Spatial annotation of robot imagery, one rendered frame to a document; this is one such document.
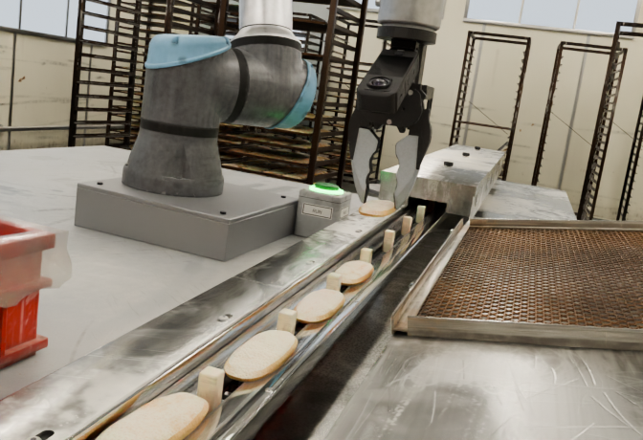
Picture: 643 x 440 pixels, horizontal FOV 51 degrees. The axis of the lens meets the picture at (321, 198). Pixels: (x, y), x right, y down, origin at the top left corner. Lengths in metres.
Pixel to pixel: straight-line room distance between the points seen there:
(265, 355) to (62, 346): 0.18
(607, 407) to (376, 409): 0.13
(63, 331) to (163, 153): 0.41
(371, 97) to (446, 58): 7.17
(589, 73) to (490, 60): 1.05
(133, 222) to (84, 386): 0.52
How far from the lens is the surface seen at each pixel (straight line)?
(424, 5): 0.80
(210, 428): 0.43
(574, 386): 0.44
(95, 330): 0.64
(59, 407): 0.42
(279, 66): 1.04
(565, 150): 7.80
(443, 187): 1.26
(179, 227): 0.90
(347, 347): 0.65
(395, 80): 0.73
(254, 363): 0.50
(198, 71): 0.97
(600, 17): 7.87
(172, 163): 0.97
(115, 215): 0.96
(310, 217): 1.06
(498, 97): 7.80
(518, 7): 7.87
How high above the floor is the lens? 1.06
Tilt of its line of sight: 9 degrees down
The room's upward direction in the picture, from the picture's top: 8 degrees clockwise
